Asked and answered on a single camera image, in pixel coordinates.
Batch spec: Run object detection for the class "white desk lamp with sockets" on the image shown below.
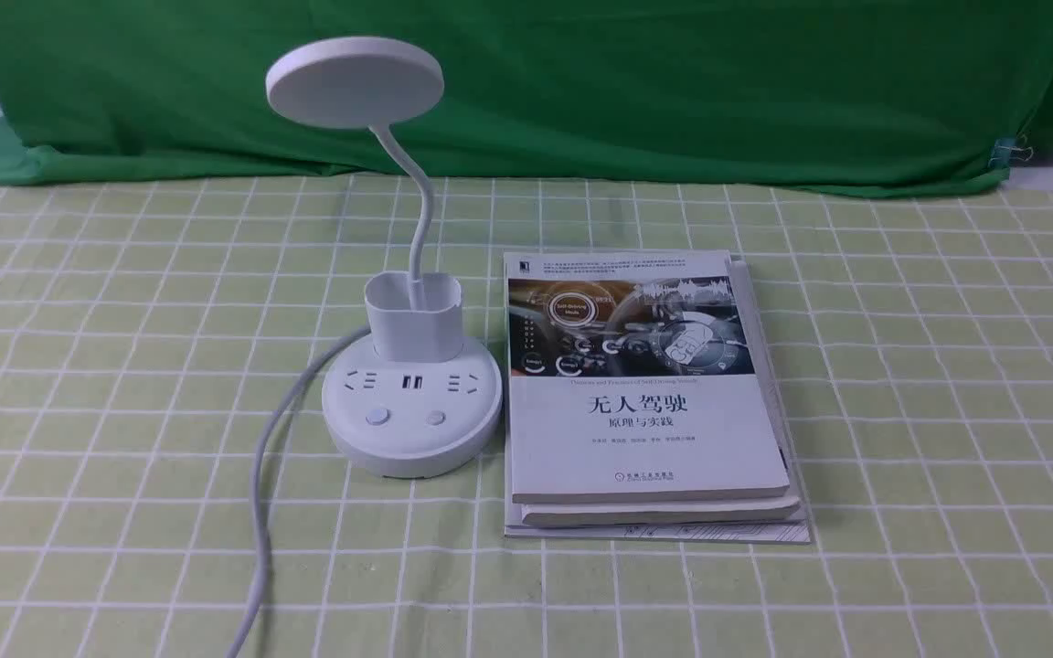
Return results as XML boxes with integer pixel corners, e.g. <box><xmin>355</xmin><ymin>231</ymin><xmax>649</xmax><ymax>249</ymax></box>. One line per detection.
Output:
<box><xmin>266</xmin><ymin>35</ymin><xmax>503</xmax><ymax>479</ymax></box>

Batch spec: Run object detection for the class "top book self-driving cover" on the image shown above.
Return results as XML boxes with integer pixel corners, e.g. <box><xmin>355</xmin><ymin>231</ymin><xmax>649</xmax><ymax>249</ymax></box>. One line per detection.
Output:
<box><xmin>503</xmin><ymin>250</ymin><xmax>792</xmax><ymax>505</ymax></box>

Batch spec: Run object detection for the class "middle book under top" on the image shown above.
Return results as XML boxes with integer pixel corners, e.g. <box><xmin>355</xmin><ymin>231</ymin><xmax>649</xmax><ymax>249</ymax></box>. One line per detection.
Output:
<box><xmin>519</xmin><ymin>259</ymin><xmax>803</xmax><ymax>529</ymax></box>

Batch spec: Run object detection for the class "bottom white paper booklet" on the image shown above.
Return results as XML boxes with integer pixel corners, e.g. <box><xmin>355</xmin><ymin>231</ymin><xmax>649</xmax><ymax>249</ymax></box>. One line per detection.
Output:
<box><xmin>503</xmin><ymin>262</ymin><xmax>813</xmax><ymax>546</ymax></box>

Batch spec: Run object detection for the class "green backdrop cloth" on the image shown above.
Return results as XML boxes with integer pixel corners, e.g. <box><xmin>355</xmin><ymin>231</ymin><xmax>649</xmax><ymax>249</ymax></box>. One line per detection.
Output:
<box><xmin>0</xmin><ymin>1</ymin><xmax>1053</xmax><ymax>198</ymax></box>

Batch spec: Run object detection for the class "green checked tablecloth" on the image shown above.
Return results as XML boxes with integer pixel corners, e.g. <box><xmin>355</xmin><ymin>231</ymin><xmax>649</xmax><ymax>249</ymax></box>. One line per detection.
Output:
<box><xmin>0</xmin><ymin>175</ymin><xmax>1053</xmax><ymax>657</ymax></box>

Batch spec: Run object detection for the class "blue binder clip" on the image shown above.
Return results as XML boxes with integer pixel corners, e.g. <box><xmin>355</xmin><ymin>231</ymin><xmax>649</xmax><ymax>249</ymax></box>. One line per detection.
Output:
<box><xmin>987</xmin><ymin>136</ymin><xmax>1035</xmax><ymax>168</ymax></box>

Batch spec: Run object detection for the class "white lamp power cable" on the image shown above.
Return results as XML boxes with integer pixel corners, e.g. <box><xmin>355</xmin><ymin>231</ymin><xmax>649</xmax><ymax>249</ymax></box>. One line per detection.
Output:
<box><xmin>223</xmin><ymin>324</ymin><xmax>372</xmax><ymax>658</ymax></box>

